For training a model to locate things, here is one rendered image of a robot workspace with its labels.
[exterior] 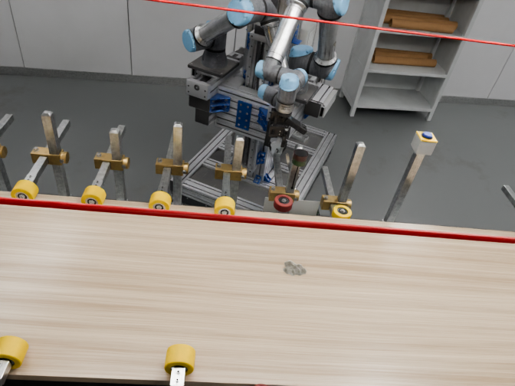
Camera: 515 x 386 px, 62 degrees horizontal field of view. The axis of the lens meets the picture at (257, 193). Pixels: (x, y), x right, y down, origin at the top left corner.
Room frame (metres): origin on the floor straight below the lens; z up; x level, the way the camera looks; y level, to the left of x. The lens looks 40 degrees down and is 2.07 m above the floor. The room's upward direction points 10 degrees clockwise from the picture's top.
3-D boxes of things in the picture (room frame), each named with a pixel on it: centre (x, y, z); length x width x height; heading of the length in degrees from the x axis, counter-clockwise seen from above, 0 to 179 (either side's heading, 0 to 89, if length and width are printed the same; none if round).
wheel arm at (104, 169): (1.41, 0.64, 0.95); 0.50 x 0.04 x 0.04; 7
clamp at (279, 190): (1.49, -0.12, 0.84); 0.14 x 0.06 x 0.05; 97
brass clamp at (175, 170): (1.43, 0.38, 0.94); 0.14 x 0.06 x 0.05; 97
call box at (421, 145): (1.56, -0.65, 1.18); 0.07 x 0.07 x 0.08; 7
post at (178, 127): (1.43, 0.35, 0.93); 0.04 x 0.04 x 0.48; 7
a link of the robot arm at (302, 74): (1.70, -0.07, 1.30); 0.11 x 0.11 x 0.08; 72
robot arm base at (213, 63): (2.33, 0.37, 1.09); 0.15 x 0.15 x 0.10
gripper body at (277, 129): (1.60, -0.04, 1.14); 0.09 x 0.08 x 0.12; 97
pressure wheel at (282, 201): (1.38, -0.12, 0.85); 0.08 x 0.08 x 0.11
